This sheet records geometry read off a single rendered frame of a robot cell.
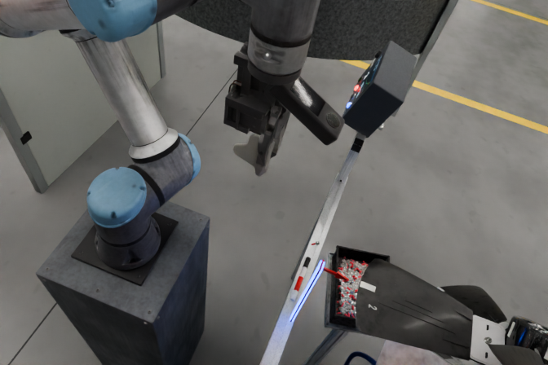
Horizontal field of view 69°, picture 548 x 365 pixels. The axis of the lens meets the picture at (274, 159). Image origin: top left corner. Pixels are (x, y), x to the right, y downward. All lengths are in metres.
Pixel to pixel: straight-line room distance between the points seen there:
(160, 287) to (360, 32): 1.86
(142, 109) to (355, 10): 1.69
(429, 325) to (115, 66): 0.79
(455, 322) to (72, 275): 0.84
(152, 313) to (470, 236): 2.11
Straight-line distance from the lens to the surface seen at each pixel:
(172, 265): 1.03
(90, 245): 1.07
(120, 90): 0.84
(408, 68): 1.35
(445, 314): 0.93
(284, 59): 0.48
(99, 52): 0.83
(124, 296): 1.02
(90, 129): 2.58
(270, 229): 2.25
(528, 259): 2.86
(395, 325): 0.87
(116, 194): 0.86
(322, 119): 0.54
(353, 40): 2.46
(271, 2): 0.45
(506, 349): 0.69
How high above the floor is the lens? 1.94
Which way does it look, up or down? 49 degrees down
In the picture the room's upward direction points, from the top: 13 degrees clockwise
